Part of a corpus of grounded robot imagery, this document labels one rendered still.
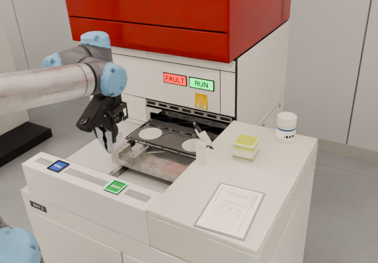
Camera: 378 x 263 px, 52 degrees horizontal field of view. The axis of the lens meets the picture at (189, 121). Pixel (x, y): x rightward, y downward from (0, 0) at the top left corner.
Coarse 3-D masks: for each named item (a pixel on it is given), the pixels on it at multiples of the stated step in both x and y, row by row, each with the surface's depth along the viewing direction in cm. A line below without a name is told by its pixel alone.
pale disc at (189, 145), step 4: (188, 140) 161; (192, 140) 161; (196, 140) 161; (200, 140) 161; (184, 144) 158; (188, 144) 158; (192, 144) 158; (184, 148) 156; (188, 148) 156; (192, 148) 156
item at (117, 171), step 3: (144, 147) 167; (150, 147) 170; (147, 150) 169; (120, 165) 156; (117, 168) 154; (120, 168) 154; (123, 168) 156; (126, 168) 158; (111, 171) 153; (114, 171) 152; (117, 171) 153; (120, 171) 155; (123, 171) 156; (108, 174) 151; (111, 174) 151; (114, 174) 152; (117, 174) 153; (120, 174) 155
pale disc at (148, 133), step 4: (148, 128) 171; (152, 128) 171; (156, 128) 171; (140, 132) 169; (144, 132) 169; (148, 132) 168; (152, 132) 168; (156, 132) 168; (160, 132) 168; (140, 136) 166; (144, 136) 166; (148, 136) 165; (152, 136) 165; (156, 136) 165
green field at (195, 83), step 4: (192, 80) 163; (196, 80) 162; (200, 80) 161; (204, 80) 160; (192, 84) 164; (196, 84) 163; (200, 84) 162; (204, 84) 161; (208, 84) 160; (212, 84) 159; (204, 88) 162; (208, 88) 161; (212, 88) 160
